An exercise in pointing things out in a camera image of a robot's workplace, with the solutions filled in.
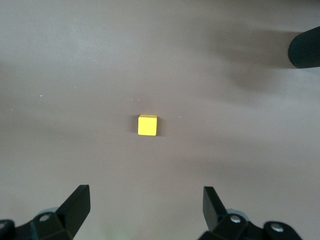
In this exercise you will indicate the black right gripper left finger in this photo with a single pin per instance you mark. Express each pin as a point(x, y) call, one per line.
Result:
point(72, 212)

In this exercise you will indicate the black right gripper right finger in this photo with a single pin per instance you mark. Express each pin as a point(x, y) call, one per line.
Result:
point(212, 210)

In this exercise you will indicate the yellow cube block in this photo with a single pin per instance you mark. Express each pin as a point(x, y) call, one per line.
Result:
point(147, 126)

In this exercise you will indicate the brown paper table cover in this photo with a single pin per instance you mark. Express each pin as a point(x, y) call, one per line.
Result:
point(75, 75)

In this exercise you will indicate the black ribbed cylinder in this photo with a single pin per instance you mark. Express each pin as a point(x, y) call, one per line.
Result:
point(306, 47)

